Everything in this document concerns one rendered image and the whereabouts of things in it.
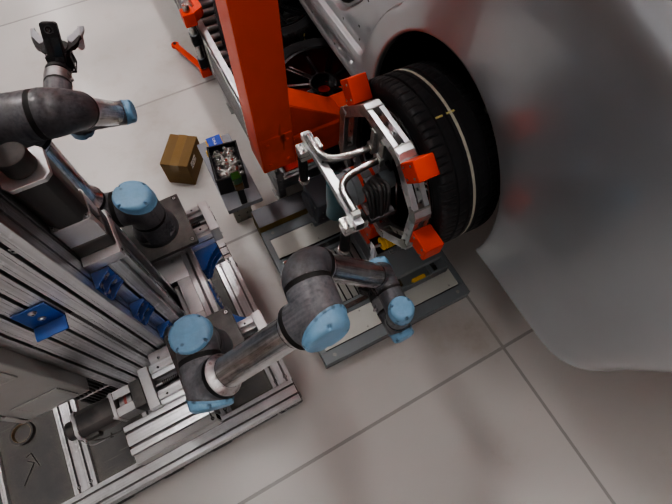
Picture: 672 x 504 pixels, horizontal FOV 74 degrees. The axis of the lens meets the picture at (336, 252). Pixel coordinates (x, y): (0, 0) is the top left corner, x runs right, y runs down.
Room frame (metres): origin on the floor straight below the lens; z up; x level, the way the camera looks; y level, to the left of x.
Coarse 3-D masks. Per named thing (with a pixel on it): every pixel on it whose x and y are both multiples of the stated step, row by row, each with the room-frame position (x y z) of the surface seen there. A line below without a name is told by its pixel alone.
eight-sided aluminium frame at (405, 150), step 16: (352, 112) 1.11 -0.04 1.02; (368, 112) 1.03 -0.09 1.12; (384, 112) 1.03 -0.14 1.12; (352, 128) 1.19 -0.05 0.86; (384, 128) 0.96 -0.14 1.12; (400, 128) 0.96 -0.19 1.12; (352, 144) 1.18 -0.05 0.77; (400, 144) 0.90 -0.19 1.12; (400, 160) 0.85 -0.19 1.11; (400, 176) 0.83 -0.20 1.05; (416, 192) 0.81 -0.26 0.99; (416, 208) 0.75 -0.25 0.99; (384, 224) 0.89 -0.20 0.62; (416, 224) 0.73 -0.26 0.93; (400, 240) 0.75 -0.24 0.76
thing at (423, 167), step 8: (408, 160) 0.84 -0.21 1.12; (416, 160) 0.81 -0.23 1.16; (424, 160) 0.81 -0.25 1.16; (432, 160) 0.82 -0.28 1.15; (408, 168) 0.81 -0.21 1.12; (416, 168) 0.79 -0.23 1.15; (424, 168) 0.79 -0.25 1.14; (432, 168) 0.80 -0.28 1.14; (408, 176) 0.80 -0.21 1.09; (416, 176) 0.77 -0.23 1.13; (424, 176) 0.77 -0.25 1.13; (432, 176) 0.78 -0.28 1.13
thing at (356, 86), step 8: (344, 80) 1.17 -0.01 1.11; (352, 80) 1.16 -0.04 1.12; (360, 80) 1.17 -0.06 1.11; (344, 88) 1.17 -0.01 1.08; (352, 88) 1.14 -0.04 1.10; (360, 88) 1.15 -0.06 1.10; (368, 88) 1.16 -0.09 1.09; (352, 96) 1.12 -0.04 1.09; (360, 96) 1.13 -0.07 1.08; (368, 96) 1.14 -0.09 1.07; (352, 104) 1.12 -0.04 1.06
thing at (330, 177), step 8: (304, 144) 1.02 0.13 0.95; (312, 152) 0.97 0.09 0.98; (320, 160) 0.93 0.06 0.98; (320, 168) 0.91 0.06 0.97; (328, 168) 0.90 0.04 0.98; (328, 176) 0.87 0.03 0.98; (328, 184) 0.86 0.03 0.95; (336, 184) 0.84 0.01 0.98; (336, 192) 0.81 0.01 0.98; (344, 208) 0.75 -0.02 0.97; (352, 224) 0.70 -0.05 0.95; (360, 224) 0.69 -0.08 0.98
